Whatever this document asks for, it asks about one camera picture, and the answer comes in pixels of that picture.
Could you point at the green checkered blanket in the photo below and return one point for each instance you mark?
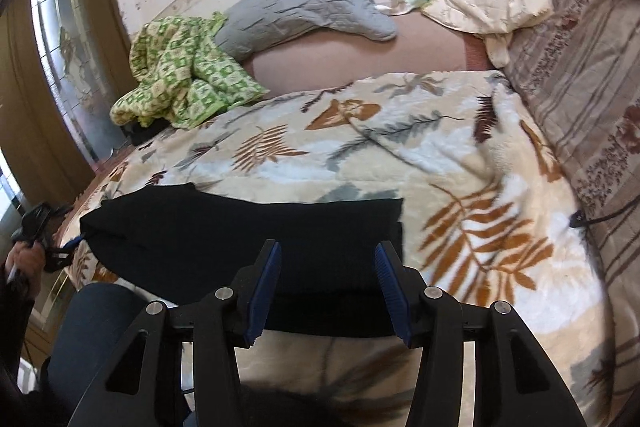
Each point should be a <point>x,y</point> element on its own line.
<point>175,67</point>

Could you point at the small white cloth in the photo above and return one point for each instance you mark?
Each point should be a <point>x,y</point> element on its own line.
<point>397,3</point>

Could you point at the person's left forearm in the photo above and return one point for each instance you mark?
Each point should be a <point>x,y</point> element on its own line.
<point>12,317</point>

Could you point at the pink mattress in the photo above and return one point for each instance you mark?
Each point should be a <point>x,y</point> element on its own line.
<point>350,62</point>

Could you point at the black pants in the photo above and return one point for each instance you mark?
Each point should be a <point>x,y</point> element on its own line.
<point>200,232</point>

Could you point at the grey quilted pillow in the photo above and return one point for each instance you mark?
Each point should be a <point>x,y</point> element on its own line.
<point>300,2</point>

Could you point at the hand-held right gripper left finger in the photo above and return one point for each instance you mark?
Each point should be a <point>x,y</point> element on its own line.
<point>262,287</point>

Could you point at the person's left hand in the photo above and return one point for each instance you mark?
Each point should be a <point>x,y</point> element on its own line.
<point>22,261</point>

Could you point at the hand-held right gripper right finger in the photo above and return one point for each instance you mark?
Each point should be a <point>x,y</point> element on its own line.
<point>392,292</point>

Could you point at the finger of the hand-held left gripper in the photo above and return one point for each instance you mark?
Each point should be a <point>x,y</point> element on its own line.
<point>74,243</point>

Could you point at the wooden door with glass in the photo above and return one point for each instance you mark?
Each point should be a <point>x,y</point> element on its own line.
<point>75,57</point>

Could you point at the striped floral bed sheet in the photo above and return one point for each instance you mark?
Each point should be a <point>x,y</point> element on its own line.
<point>575,82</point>

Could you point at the leaf print fleece blanket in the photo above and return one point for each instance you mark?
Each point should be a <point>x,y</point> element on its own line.
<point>450,157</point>

